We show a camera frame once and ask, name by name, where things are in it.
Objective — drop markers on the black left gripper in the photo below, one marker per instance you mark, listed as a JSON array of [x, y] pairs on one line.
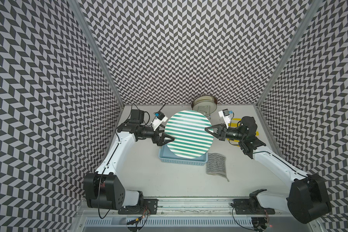
[[158, 136]]

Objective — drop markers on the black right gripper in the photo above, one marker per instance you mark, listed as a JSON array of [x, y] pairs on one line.
[[219, 133]]

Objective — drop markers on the green white striped plate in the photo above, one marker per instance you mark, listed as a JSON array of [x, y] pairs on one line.
[[188, 129]]

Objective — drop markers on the grey microfibre cloth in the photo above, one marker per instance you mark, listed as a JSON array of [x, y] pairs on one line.
[[216, 165]]

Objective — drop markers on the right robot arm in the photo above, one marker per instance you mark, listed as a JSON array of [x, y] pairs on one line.
[[308, 197]]

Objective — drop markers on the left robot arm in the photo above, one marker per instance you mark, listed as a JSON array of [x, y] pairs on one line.
[[103, 188]]

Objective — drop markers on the brown rimmed floral plate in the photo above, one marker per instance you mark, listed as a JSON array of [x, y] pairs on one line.
[[206, 100]]

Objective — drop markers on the light blue plastic basket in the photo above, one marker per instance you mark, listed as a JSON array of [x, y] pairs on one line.
[[167, 156]]

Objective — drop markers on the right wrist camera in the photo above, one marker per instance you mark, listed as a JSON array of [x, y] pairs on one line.
[[225, 115]]

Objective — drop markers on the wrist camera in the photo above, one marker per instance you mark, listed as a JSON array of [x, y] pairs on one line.
[[225, 115], [160, 117]]

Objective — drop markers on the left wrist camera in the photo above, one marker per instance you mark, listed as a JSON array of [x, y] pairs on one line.
[[160, 117]]

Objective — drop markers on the chrome wire plate stand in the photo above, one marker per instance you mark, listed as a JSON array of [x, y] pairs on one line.
[[205, 110]]

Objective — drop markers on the aluminium front rail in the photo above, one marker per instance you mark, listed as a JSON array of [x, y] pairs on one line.
[[186, 206]]

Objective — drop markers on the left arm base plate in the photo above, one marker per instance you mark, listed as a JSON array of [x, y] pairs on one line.
[[148, 204]]

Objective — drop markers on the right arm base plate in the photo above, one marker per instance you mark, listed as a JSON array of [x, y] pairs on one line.
[[250, 206]]

